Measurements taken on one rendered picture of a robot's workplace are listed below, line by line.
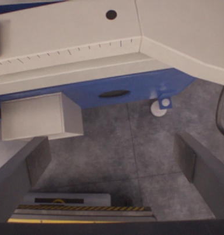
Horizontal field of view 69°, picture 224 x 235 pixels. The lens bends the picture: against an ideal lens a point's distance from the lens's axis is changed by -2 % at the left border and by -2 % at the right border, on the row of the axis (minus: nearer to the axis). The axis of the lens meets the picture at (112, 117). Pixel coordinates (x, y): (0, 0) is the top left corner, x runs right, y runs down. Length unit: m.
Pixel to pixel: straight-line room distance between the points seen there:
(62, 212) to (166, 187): 0.64
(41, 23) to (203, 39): 0.31
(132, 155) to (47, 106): 0.65
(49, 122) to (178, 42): 0.48
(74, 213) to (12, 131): 0.43
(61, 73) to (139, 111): 0.78
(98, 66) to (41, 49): 0.13
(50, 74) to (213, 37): 0.34
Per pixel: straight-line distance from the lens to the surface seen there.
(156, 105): 1.12
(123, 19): 0.36
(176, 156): 0.17
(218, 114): 0.91
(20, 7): 0.51
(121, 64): 0.40
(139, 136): 1.10
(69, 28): 0.36
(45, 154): 0.17
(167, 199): 1.18
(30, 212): 0.90
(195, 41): 0.36
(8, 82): 0.47
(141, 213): 0.81
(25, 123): 0.68
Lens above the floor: 1.09
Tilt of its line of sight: 82 degrees down
